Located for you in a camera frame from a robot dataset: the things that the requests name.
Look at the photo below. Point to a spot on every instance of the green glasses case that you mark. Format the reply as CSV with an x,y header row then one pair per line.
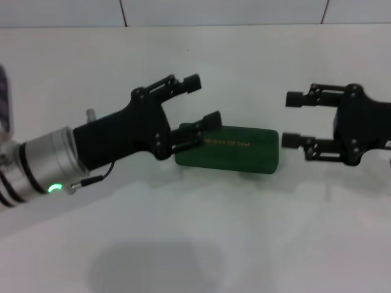
x,y
238,155

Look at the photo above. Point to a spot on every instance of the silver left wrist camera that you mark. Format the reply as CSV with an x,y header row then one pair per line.
x,y
4,100

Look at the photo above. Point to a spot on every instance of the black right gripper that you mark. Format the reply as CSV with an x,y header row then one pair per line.
x,y
363,125

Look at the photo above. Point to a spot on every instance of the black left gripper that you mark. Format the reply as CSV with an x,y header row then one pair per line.
x,y
122,137

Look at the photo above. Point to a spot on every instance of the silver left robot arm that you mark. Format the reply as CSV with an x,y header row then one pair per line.
x,y
42,164

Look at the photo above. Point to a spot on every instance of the silver left gripper connector stub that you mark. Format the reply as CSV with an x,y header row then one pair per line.
x,y
90,116

